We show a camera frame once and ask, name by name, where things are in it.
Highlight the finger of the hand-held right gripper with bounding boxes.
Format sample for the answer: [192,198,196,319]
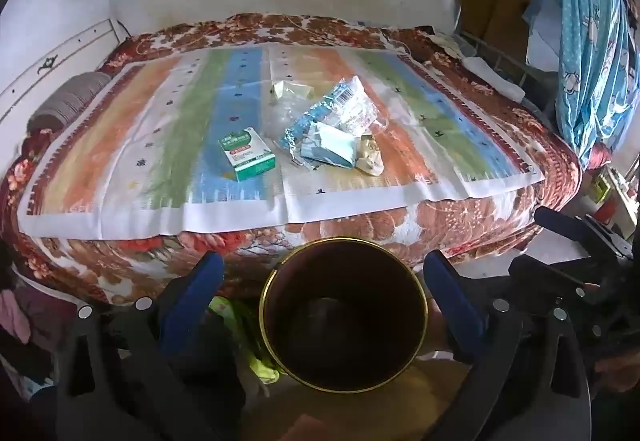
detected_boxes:
[582,214,634,258]
[533,206,601,253]

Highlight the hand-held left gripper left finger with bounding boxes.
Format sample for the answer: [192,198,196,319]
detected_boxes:
[57,252,247,441]

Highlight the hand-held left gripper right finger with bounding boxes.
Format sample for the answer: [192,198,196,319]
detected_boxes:
[424,250,594,441]

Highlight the brown bin with gold rim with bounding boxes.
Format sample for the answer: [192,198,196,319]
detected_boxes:
[259,236,430,394]

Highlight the green and white medicine box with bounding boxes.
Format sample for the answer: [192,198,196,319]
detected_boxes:
[217,127,277,182]

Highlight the cream paper wrapper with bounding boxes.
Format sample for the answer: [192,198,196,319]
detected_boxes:
[353,134,386,176]

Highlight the blue face mask packet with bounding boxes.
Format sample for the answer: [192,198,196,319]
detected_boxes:
[299,122,362,170]

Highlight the clear plastic package with barcode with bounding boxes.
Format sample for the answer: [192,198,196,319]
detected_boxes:
[284,75,387,157]

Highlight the person's right hand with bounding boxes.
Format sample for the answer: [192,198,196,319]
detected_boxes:
[594,348,640,393]

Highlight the green and red boxes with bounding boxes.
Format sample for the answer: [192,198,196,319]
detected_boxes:
[586,165,637,234]

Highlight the green cartoon printed stool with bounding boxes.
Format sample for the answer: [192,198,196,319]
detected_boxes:
[207,296,281,384]

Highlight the red floral blanket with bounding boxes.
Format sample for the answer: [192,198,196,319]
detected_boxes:
[0,12,583,307]

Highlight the striped colourful bed mat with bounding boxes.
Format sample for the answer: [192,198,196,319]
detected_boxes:
[16,41,546,242]

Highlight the pink cloth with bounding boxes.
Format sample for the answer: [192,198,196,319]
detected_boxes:
[0,288,36,347]

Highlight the blue dotted cartoon curtain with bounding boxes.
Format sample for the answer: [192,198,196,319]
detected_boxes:
[535,0,638,169]

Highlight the pale plastic wrapper piece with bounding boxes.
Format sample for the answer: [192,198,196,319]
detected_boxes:
[270,80,315,103]

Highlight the grey pillow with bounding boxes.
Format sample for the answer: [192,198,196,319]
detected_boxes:
[26,71,113,133]

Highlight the white headboard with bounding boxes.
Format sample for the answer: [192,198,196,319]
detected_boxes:
[0,18,123,124]

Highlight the white cloth on rail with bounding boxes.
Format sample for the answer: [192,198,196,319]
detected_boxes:
[461,55,527,98]

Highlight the metal bed rail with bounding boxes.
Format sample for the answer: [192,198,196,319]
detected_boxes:
[452,28,558,114]

